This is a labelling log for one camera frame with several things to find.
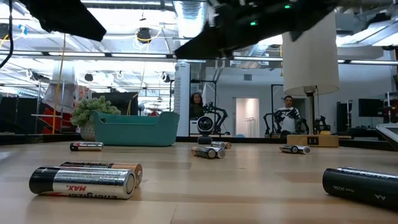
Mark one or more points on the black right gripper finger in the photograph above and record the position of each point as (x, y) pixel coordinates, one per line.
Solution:
(202, 43)

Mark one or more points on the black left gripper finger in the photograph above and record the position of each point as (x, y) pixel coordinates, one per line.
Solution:
(62, 15)

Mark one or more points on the silver black Energizer battery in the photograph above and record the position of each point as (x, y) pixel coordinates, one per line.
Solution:
(87, 146)
(221, 152)
(304, 150)
(87, 183)

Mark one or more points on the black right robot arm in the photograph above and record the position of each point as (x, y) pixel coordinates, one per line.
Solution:
(323, 4)

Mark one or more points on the black background robot arm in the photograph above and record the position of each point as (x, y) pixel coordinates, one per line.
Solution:
(217, 115)
(270, 121)
(321, 124)

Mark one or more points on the person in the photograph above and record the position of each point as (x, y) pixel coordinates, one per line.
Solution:
(196, 105)
(288, 119)

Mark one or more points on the white shade wooden lamp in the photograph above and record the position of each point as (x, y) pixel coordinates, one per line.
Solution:
(311, 62)

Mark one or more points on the green succulent in white pot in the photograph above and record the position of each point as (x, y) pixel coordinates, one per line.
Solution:
(90, 109)

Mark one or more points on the black screen panel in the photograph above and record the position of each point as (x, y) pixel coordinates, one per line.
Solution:
(121, 102)

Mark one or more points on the red storage shelf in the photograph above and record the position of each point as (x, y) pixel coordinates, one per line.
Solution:
(59, 119)

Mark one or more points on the teal plastic bin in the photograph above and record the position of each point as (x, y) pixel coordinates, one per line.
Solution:
(136, 130)

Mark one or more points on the black cabinet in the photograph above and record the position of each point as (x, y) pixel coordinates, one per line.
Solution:
(344, 116)

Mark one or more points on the black AA battery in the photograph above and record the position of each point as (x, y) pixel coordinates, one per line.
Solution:
(357, 186)

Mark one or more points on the silver ceiling duct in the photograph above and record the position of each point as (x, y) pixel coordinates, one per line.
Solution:
(189, 18)

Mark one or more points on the black ceiling dome camera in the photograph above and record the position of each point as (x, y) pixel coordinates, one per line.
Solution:
(144, 35)

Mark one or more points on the black aluminium table frame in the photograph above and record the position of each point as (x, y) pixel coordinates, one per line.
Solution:
(37, 138)

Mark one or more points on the black wall monitor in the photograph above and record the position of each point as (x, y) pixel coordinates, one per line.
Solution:
(370, 107)

